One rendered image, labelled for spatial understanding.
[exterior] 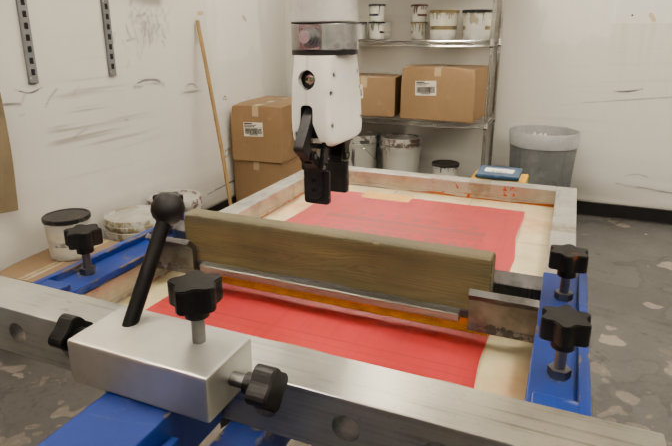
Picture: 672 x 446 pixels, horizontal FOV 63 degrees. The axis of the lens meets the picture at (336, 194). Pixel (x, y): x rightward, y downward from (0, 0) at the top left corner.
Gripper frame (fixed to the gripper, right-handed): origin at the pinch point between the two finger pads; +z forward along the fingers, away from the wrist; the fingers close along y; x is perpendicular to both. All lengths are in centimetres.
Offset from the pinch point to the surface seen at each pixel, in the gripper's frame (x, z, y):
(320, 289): -0.4, 12.7, -3.2
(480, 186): -9, 14, 56
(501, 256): -18.0, 16.8, 25.8
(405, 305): -11.1, 12.8, -3.0
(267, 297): 8.5, 16.4, -1.3
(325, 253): -0.5, 8.5, -1.9
